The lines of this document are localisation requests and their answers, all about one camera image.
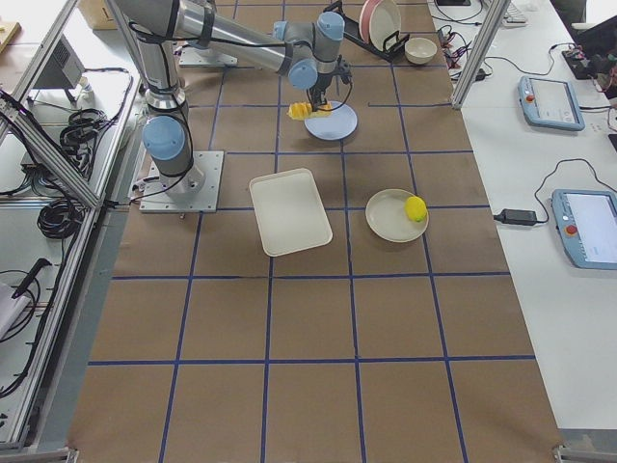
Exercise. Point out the black power adapter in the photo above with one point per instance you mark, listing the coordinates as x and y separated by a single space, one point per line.
519 217

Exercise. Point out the cream round plate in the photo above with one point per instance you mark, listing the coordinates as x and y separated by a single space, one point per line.
385 215

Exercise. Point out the black dish rack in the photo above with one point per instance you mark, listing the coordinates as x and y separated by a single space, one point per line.
356 31

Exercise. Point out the pink plate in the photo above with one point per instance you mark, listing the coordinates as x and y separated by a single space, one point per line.
367 11

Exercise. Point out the cream plate in rack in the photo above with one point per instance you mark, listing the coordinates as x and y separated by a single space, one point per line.
384 24

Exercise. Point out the white rectangular tray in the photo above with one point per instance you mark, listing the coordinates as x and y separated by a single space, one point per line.
289 212

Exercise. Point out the light blue plate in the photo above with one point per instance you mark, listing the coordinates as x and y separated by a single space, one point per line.
339 123

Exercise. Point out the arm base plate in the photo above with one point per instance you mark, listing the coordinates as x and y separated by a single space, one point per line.
198 191
193 56

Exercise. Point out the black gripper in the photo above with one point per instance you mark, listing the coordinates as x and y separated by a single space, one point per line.
320 90

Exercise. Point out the striped orange bread roll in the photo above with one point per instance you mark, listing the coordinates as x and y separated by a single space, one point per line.
301 111

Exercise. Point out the far blue teach pendant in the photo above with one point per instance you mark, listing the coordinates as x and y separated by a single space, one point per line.
550 104

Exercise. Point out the near blue teach pendant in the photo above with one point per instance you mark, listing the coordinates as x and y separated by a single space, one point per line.
586 223

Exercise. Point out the cream bowl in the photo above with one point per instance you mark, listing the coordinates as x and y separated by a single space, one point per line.
420 51

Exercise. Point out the aluminium frame post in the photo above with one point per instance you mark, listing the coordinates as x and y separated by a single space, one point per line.
480 47

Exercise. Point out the yellow lemon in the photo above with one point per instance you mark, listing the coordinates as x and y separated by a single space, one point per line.
415 209

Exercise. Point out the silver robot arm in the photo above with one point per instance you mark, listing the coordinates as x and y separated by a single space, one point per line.
306 53

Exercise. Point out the blue teach pendant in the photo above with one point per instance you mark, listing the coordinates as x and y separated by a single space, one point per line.
586 223
550 104

